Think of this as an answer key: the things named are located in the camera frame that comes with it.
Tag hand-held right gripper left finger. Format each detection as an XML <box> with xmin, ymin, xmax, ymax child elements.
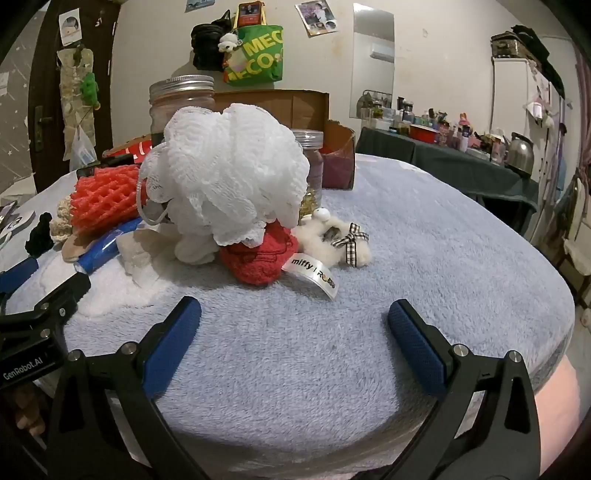
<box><xmin>46</xmin><ymin>295</ymin><xmax>218</xmax><ymax>480</ymax></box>

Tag beige round powder puff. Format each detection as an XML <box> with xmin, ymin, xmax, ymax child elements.
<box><xmin>60</xmin><ymin>233</ymin><xmax>95</xmax><ymax>261</ymax></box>

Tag white mesh bath pouf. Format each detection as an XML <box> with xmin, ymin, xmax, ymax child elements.
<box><xmin>139</xmin><ymin>103</ymin><xmax>309</xmax><ymax>247</ymax></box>

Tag wall mirror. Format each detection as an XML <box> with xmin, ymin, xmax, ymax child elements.
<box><xmin>349</xmin><ymin>4</ymin><xmax>395</xmax><ymax>121</ymax></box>

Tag red plush rabbit pouch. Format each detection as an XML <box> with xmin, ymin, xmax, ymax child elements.
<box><xmin>219</xmin><ymin>220</ymin><xmax>339</xmax><ymax>301</ymax></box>

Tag white fridge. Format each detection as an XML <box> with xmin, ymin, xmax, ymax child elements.
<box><xmin>489</xmin><ymin>56</ymin><xmax>566</xmax><ymax>204</ymax></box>

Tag clear plastic bag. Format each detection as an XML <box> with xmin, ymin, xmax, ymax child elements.
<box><xmin>69</xmin><ymin>124</ymin><xmax>98</xmax><ymax>169</ymax></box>

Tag steel kettle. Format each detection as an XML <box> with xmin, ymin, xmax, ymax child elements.
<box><xmin>503</xmin><ymin>132</ymin><xmax>536</xmax><ymax>178</ymax></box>

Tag person's left hand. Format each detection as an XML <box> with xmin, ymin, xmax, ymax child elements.
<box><xmin>13</xmin><ymin>385</ymin><xmax>47</xmax><ymax>438</ymax></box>

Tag cardboard box red inside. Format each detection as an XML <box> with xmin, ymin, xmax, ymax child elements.
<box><xmin>102</xmin><ymin>89</ymin><xmax>356</xmax><ymax>190</ymax></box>

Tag small white cloth bundle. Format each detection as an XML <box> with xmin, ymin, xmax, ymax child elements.
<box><xmin>175</xmin><ymin>231</ymin><xmax>220</xmax><ymax>265</ymax></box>

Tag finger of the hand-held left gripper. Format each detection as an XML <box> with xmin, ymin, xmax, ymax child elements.
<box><xmin>0</xmin><ymin>257</ymin><xmax>39</xmax><ymax>298</ymax></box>
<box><xmin>34</xmin><ymin>272</ymin><xmax>92</xmax><ymax>320</ymax></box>

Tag row of bottles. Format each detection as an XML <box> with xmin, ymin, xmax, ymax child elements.
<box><xmin>360</xmin><ymin>92</ymin><xmax>509</xmax><ymax>162</ymax></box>

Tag pink bed sheet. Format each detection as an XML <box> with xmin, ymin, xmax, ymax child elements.
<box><xmin>531</xmin><ymin>355</ymin><xmax>583</xmax><ymax>462</ymax></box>

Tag door photo card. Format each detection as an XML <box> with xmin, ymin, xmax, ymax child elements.
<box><xmin>59</xmin><ymin>11</ymin><xmax>84</xmax><ymax>46</ymax></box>

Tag table with dark green cloth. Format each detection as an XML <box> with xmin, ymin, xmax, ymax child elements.
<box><xmin>355</xmin><ymin>126</ymin><xmax>541</xmax><ymax>217</ymax></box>

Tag blue cloth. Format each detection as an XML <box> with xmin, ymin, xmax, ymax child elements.
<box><xmin>74</xmin><ymin>217</ymin><xmax>144</xmax><ymax>277</ymax></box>

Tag white gauze cloth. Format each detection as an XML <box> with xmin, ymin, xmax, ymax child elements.
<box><xmin>115</xmin><ymin>226</ymin><xmax>185</xmax><ymax>287</ymax></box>

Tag white fluffy bow hair clip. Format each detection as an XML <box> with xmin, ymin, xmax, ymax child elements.
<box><xmin>295</xmin><ymin>208</ymin><xmax>374</xmax><ymax>268</ymax></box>

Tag red framed picture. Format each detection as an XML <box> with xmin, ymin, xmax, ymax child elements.
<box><xmin>238</xmin><ymin>2</ymin><xmax>264</xmax><ymax>26</ymax></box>

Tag brown door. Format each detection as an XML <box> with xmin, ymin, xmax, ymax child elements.
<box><xmin>28</xmin><ymin>0</ymin><xmax>121</xmax><ymax>185</ymax></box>

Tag red basin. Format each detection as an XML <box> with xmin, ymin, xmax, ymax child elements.
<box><xmin>409</xmin><ymin>124</ymin><xmax>439</xmax><ymax>144</ymax></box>

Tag red foam fruit net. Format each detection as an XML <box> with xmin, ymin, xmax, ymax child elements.
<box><xmin>70</xmin><ymin>165</ymin><xmax>151</xmax><ymax>230</ymax></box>

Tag wall photo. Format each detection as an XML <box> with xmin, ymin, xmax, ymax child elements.
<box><xmin>295</xmin><ymin>1</ymin><xmax>338</xmax><ymax>37</ymax></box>

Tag glass jar metal lid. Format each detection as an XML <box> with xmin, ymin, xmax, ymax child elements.
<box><xmin>148</xmin><ymin>75</ymin><xmax>217</xmax><ymax>139</ymax></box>

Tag hanging paper organizer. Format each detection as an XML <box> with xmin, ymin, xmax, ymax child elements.
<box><xmin>58</xmin><ymin>46</ymin><xmax>102</xmax><ymax>134</ymax></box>

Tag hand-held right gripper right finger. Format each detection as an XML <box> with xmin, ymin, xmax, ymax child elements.
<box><xmin>388</xmin><ymin>299</ymin><xmax>542</xmax><ymax>480</ymax></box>

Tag black hanging bag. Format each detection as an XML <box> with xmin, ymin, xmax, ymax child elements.
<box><xmin>191</xmin><ymin>11</ymin><xmax>232</xmax><ymax>72</ymax></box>

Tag green tote bag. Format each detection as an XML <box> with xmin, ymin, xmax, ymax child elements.
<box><xmin>223</xmin><ymin>23</ymin><xmax>284</xmax><ymax>86</ymax></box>

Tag door handle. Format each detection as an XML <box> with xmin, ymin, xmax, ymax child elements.
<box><xmin>30</xmin><ymin>106</ymin><xmax>56</xmax><ymax>151</ymax></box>

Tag green plush toy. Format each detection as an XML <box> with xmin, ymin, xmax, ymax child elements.
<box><xmin>79</xmin><ymin>71</ymin><xmax>101</xmax><ymax>109</ymax></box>

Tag clear plastic jar gold clips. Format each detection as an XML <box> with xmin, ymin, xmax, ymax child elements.
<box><xmin>291</xmin><ymin>130</ymin><xmax>325</xmax><ymax>217</ymax></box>

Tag cream crocheted scrunchie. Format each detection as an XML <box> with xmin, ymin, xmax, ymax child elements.
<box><xmin>48</xmin><ymin>194</ymin><xmax>81</xmax><ymax>241</ymax></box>

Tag black fuzzy scrunchie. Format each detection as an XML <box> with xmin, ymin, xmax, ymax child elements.
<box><xmin>25</xmin><ymin>212</ymin><xmax>54</xmax><ymax>257</ymax></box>

